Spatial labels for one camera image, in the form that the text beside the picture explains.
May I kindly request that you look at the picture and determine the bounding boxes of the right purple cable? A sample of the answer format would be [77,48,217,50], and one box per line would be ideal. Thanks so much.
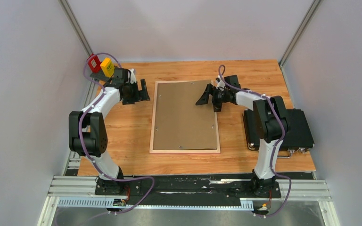
[218,65,293,218]

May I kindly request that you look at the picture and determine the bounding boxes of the red small box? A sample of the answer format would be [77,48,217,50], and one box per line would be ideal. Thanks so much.
[87,54,101,73]

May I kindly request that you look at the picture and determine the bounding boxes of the purple cable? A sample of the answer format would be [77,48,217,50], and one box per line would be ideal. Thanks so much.
[78,52,156,216]
[218,65,293,218]

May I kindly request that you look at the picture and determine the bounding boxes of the wooden picture frame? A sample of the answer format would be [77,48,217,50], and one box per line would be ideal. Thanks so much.
[149,80,221,154]

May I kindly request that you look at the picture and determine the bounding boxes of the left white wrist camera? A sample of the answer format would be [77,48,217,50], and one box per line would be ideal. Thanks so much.
[128,68,137,84]

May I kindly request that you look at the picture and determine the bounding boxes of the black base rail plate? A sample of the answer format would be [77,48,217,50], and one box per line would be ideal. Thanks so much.
[95,174,281,207]

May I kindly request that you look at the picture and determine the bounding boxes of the yellow small box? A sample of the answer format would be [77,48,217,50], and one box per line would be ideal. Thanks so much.
[100,57,115,78]

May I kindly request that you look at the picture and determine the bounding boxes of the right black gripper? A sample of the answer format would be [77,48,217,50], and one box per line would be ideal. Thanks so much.
[196,84,230,112]

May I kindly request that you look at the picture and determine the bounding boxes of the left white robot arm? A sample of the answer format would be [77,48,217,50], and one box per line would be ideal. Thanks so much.
[69,67,150,195]

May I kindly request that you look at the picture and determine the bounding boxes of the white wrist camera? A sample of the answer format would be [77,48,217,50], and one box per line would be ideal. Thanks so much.
[215,77,225,89]
[128,68,137,84]

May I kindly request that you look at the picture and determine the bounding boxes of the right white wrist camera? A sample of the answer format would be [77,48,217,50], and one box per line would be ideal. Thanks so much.
[215,77,225,89]

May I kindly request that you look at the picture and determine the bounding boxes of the grey backing board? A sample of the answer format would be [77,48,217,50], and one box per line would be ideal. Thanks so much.
[152,79,218,151]

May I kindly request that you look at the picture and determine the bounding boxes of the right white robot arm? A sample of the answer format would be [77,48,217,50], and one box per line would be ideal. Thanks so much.
[196,75,289,197]

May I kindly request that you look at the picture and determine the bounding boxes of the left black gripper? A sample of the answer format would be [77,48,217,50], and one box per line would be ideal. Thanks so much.
[122,79,150,105]

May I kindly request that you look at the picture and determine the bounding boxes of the black poker chip case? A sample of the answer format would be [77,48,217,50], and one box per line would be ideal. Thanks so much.
[242,109,315,159]

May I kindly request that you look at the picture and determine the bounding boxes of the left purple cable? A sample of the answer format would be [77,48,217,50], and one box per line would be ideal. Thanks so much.
[78,52,156,216]

